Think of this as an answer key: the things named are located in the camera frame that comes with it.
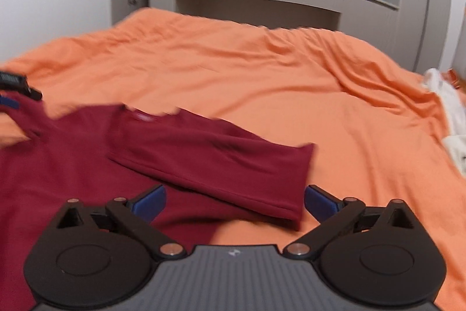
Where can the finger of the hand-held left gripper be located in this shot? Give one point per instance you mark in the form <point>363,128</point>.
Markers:
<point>8,102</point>
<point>14,81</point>

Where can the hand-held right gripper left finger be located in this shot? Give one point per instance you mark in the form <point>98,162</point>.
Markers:
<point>147,203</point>

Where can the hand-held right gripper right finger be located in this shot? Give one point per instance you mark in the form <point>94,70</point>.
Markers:
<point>320,203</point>

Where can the dark red sweater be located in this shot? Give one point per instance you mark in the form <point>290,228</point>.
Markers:
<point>204,154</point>

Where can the orange bed blanket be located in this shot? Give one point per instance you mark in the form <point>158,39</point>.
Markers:
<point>255,77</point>

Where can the white crumpled cloth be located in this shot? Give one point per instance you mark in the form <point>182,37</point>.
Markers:
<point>453,114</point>

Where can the beige wardrobe unit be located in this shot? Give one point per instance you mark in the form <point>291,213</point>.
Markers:
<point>364,23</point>

